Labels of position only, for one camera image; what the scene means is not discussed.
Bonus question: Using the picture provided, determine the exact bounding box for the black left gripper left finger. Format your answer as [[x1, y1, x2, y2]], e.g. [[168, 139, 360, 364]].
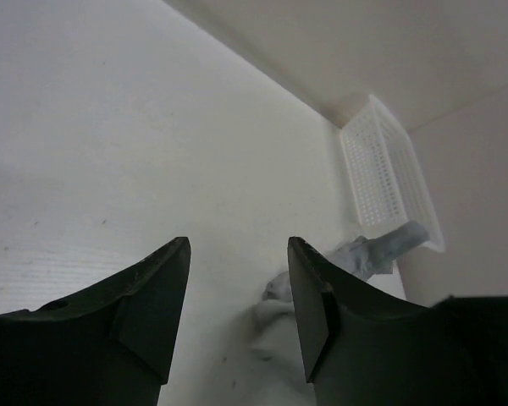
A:
[[0, 237, 191, 405]]

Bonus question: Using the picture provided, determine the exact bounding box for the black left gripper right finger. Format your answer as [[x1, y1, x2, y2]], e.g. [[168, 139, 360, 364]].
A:
[[288, 237, 508, 405]]

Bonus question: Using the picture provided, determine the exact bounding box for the grey tank top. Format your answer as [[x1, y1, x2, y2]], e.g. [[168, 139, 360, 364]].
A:
[[250, 221, 429, 386]]

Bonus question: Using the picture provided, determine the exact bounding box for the white plastic basket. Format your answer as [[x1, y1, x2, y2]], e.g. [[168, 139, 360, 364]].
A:
[[340, 95, 445, 253]]

